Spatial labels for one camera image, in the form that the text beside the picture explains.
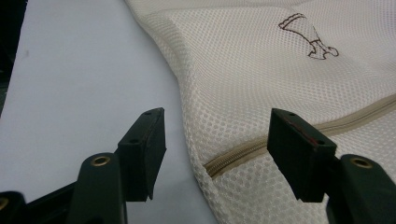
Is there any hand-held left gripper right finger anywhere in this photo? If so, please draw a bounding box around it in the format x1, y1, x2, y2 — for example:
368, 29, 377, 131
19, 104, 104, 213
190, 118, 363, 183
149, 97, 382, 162
266, 107, 338, 203

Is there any cream mesh laundry bag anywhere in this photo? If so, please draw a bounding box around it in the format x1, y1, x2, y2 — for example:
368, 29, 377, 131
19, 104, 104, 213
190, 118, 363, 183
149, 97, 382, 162
124, 0, 396, 224

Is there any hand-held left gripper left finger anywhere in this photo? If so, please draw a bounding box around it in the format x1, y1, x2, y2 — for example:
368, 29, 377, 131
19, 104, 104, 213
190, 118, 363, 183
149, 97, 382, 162
117, 107, 167, 203

